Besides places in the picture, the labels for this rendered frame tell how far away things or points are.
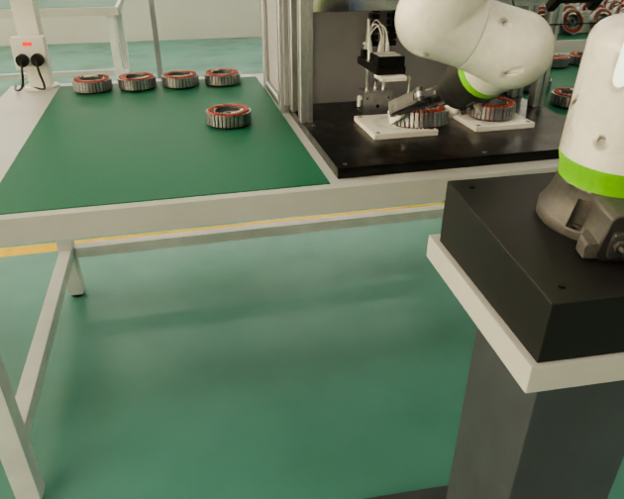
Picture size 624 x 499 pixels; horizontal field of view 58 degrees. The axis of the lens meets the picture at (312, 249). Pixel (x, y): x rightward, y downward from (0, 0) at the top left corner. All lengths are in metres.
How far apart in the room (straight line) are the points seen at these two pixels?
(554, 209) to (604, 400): 0.29
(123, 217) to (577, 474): 0.84
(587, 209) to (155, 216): 0.69
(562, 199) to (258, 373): 1.20
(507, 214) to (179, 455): 1.08
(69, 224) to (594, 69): 0.82
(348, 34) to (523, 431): 1.04
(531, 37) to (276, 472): 1.12
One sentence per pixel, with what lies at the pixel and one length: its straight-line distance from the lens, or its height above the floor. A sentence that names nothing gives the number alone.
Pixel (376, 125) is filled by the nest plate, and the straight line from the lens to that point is 1.32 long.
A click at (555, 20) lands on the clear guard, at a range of 1.30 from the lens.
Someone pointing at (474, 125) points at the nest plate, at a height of 0.78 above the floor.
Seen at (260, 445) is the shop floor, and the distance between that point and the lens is 1.56.
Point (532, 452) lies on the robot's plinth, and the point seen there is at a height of 0.51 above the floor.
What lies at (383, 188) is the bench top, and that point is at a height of 0.74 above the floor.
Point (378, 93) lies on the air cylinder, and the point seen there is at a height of 0.82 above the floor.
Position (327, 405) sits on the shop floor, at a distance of 1.65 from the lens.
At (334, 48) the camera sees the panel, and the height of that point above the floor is 0.91.
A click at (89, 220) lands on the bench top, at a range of 1.05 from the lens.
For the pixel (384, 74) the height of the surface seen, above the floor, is 0.88.
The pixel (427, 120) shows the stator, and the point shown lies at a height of 0.84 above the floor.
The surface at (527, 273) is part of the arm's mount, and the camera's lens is 0.68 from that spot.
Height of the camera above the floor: 1.16
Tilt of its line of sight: 29 degrees down
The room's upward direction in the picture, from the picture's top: straight up
